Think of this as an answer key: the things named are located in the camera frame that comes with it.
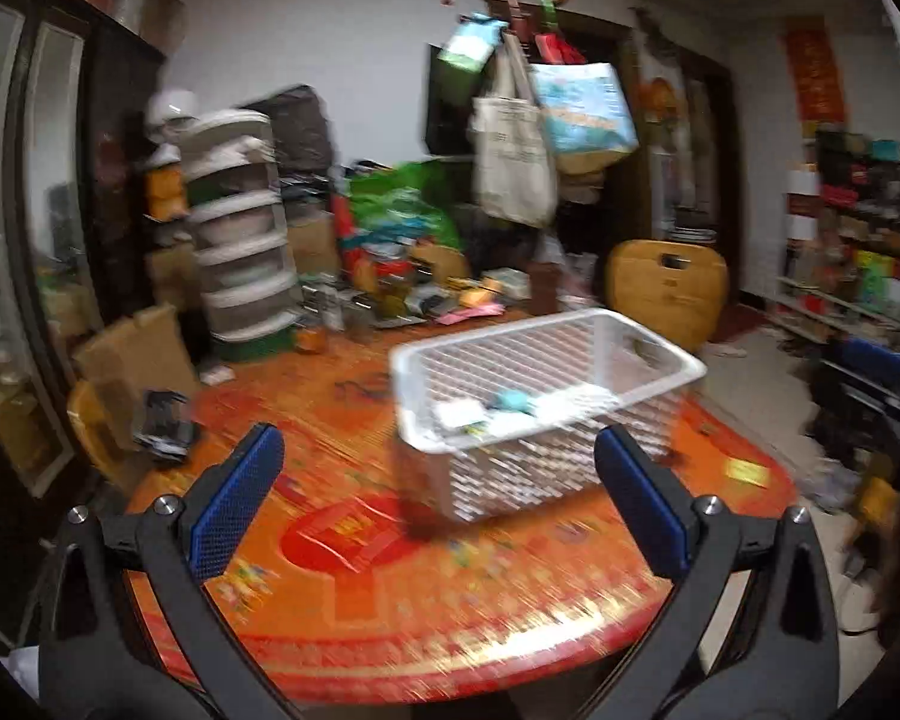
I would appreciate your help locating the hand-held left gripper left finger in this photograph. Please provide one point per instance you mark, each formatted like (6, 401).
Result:
(236, 499)

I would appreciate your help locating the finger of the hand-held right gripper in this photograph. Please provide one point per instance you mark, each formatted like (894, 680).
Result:
(866, 356)

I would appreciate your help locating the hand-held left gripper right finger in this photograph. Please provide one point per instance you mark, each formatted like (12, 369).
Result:
(637, 495)

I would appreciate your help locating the white plastic mesh basket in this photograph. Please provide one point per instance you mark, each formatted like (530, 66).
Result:
(495, 480)

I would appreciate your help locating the teal and white box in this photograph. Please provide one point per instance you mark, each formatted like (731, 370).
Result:
(514, 399)

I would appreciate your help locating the small white box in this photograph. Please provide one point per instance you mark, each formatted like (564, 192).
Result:
(457, 412)

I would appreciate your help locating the grey and black device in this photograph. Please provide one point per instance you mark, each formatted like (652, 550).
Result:
(163, 427)

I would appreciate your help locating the small yellow packet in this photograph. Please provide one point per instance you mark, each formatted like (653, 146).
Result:
(746, 471)

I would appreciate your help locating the shelf rack of goods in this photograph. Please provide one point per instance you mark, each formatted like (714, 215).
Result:
(847, 240)

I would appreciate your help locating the round wooden chair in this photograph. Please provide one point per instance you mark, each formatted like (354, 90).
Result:
(94, 427)

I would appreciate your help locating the brown cardboard box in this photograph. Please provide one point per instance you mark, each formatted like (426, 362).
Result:
(131, 352)

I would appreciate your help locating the yellow wooden chair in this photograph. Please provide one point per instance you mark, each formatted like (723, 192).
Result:
(645, 292)

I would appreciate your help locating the orange printed tablecloth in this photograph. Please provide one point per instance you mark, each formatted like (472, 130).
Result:
(420, 615)

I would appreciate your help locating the brown jar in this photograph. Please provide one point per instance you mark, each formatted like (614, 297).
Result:
(544, 286)

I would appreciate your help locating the pink packet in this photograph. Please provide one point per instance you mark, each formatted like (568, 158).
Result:
(472, 313)

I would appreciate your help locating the dark wooden door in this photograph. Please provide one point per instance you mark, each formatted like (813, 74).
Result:
(712, 165)

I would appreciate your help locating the pile of small packets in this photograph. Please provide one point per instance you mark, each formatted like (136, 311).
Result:
(390, 296)

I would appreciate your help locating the white plastic drawer tower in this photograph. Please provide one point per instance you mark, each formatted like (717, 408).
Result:
(240, 240)

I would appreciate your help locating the orange carton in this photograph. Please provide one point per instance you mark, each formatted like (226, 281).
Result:
(166, 191)

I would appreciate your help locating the green plastic bag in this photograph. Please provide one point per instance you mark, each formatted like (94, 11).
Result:
(397, 199)

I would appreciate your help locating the dark glass door cabinet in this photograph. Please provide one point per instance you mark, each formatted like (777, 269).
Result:
(112, 165)

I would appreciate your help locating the beige canvas tote bag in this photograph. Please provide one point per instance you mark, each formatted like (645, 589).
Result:
(510, 157)

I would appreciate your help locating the blue printed shopping bag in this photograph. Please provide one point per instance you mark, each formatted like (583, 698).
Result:
(581, 112)

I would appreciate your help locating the black suitcase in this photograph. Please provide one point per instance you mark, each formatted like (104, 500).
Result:
(292, 127)

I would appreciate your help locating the white hard hat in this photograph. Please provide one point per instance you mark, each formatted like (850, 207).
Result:
(171, 106)

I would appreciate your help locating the red bag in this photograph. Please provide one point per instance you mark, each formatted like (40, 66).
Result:
(562, 51)

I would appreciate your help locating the small teal bag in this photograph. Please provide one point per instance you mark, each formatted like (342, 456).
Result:
(469, 41)

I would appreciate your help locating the red wall scroll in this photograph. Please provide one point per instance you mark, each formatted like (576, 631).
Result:
(814, 67)

